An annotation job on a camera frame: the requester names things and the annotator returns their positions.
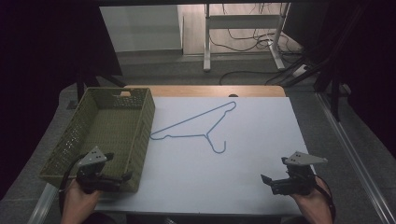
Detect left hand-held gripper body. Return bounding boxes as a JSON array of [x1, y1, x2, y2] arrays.
[[76, 146, 124, 195]]

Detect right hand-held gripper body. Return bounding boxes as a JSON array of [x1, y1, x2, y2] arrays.
[[270, 150, 329, 197]]

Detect olive green woven basket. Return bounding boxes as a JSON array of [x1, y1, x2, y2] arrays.
[[38, 87, 156, 193]]

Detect blue wire clothes hanger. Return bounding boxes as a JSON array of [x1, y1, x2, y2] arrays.
[[149, 101, 237, 155]]

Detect person's right hand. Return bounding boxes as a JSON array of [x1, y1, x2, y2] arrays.
[[290, 177, 331, 213]]

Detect person's left hand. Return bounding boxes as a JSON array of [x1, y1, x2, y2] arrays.
[[63, 179, 102, 217]]

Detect white table mat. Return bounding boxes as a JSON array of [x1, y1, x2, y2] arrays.
[[93, 96, 313, 217]]

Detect black metal stand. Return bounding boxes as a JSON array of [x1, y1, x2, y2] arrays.
[[281, 3, 368, 123]]

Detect white power strip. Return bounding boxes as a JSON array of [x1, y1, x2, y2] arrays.
[[291, 63, 310, 78]]

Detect wooden table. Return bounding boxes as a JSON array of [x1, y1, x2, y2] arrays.
[[123, 85, 287, 98]]

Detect white panel board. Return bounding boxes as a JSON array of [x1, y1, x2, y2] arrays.
[[99, 4, 184, 54]]

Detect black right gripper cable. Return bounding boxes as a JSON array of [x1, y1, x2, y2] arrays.
[[313, 175, 337, 224]]

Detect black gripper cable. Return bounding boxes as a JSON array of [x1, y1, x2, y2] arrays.
[[58, 154, 87, 217], [313, 175, 337, 224]]

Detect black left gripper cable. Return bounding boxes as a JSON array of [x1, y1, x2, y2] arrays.
[[58, 154, 87, 217]]

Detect aluminium rail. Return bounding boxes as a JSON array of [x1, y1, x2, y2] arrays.
[[315, 91, 396, 224], [27, 182, 61, 224]]

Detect black floor cables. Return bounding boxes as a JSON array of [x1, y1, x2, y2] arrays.
[[208, 3, 307, 87]]

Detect white metal desk frame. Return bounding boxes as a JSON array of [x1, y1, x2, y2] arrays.
[[202, 2, 292, 73]]

